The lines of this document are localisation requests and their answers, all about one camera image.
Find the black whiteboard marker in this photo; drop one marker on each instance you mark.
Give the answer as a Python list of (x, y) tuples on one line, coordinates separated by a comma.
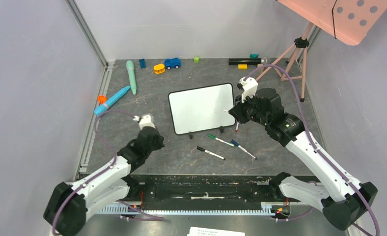
[(209, 152)]

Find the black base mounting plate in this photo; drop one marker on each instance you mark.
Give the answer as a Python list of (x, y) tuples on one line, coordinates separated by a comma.
[(202, 192)]

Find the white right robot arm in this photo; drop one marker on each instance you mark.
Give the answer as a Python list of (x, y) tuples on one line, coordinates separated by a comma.
[(342, 198)]

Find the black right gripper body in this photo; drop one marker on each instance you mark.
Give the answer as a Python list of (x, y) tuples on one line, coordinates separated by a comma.
[(240, 110)]

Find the yellow orange oval toy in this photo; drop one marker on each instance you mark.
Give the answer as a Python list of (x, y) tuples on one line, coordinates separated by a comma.
[(159, 68)]

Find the blue toy crayon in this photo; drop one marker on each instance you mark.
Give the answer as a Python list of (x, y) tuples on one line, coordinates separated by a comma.
[(111, 101)]

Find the white printed paper sheet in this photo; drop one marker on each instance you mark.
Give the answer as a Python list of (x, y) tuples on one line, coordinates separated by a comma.
[(198, 231)]

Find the teal block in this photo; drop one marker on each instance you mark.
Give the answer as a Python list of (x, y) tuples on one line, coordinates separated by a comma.
[(254, 56)]

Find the small orange toy piece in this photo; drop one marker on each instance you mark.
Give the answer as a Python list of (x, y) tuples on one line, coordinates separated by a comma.
[(102, 99)]

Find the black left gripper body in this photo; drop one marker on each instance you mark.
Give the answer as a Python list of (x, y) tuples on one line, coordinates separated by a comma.
[(157, 145)]

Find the white slotted cable duct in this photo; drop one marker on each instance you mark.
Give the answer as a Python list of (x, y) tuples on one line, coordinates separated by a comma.
[(265, 210)]

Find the yellow rectangular block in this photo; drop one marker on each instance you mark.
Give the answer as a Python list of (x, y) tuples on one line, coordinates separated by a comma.
[(242, 66)]

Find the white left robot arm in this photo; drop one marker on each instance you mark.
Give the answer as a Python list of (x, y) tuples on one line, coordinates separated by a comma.
[(71, 205)]

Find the mint green toy crayon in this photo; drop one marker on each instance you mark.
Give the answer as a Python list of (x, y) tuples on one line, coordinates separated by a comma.
[(131, 74)]

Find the white whiteboard black frame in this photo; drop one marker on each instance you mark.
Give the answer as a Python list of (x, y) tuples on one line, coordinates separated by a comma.
[(200, 109)]

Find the green whiteboard marker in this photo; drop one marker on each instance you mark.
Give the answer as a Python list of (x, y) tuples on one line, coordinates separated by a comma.
[(220, 140)]

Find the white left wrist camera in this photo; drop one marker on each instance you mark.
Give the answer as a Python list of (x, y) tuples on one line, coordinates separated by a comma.
[(145, 120)]

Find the dark blue block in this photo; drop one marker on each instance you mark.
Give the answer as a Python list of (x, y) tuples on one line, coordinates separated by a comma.
[(142, 63)]

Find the blue toy car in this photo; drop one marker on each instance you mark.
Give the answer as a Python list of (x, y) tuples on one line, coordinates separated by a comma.
[(172, 63)]

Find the black cylinder tube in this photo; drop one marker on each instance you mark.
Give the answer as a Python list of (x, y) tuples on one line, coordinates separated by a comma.
[(248, 61)]

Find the pink music stand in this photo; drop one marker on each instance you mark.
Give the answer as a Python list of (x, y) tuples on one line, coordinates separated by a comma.
[(348, 21)]

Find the beige wooden cube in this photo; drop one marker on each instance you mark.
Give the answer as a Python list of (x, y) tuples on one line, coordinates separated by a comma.
[(260, 66)]

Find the blue whiteboard marker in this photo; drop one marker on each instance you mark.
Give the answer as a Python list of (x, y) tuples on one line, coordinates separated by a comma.
[(243, 149)]

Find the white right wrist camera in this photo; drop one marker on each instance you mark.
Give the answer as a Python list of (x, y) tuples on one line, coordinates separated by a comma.
[(249, 87)]

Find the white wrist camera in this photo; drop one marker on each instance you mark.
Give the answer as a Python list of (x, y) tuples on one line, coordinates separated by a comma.
[(249, 87), (145, 120)]

